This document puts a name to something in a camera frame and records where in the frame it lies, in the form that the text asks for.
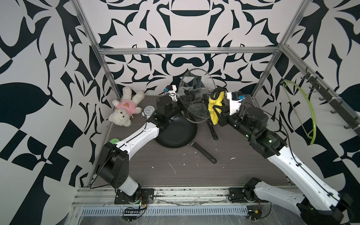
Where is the yellow cleaning cloth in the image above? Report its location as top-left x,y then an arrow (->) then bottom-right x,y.
208,86 -> 226,125

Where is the large glass pot lid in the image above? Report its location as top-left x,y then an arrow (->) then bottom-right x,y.
178,68 -> 216,124

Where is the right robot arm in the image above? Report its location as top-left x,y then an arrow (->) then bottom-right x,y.
215,106 -> 353,225

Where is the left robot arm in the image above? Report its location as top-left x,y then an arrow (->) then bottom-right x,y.
94,95 -> 197,199

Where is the green round container lid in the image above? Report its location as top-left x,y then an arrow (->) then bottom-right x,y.
109,138 -> 119,144

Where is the small black frying pan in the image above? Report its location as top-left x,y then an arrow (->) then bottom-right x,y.
206,118 -> 218,141

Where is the large black frying pan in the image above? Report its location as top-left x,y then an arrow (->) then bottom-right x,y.
155,114 -> 217,164

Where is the small white alarm clock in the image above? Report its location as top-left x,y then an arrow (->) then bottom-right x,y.
142,106 -> 156,119

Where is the white teddy bear pink shirt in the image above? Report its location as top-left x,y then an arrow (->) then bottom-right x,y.
108,87 -> 145,127

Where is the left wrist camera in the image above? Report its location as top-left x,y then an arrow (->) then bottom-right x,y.
164,85 -> 178,102

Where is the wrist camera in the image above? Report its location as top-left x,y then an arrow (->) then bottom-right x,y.
164,85 -> 178,102
226,91 -> 245,116

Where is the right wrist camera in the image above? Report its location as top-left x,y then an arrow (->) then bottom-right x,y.
226,91 -> 245,116

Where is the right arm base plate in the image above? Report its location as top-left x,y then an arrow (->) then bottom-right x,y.
227,187 -> 263,203

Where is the aluminium frame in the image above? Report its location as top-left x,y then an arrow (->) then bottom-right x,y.
74,1 -> 360,191

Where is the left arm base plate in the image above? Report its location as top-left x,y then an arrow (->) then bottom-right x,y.
114,187 -> 155,204

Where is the black wall hook rack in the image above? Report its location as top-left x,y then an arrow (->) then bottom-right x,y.
302,67 -> 360,136

